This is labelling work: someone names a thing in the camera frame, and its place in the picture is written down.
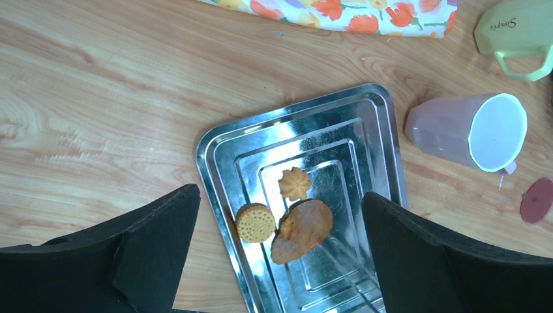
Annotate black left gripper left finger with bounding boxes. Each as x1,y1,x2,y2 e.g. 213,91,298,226
1,184,200,312

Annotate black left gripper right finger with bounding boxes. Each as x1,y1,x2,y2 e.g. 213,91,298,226
363,192,552,312

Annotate brown bread roll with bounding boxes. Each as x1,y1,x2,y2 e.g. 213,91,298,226
271,199,333,264

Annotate round yellow cracker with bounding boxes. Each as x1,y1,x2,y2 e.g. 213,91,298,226
235,203,276,243

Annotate silver metal tray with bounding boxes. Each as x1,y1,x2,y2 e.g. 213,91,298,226
196,83,408,312

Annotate silver white tongs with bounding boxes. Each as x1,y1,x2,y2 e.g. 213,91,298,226
320,235,386,312

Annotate red round coaster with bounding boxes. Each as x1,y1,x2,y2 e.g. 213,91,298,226
520,177,552,224

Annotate swirl butter cookie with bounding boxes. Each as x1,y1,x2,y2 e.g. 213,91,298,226
278,167,312,201

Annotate pink mug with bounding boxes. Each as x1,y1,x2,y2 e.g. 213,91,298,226
404,93,528,175

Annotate floral orange cloth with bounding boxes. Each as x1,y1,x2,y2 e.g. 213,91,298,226
205,0,458,38

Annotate green mug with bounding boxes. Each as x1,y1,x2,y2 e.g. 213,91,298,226
474,0,552,82

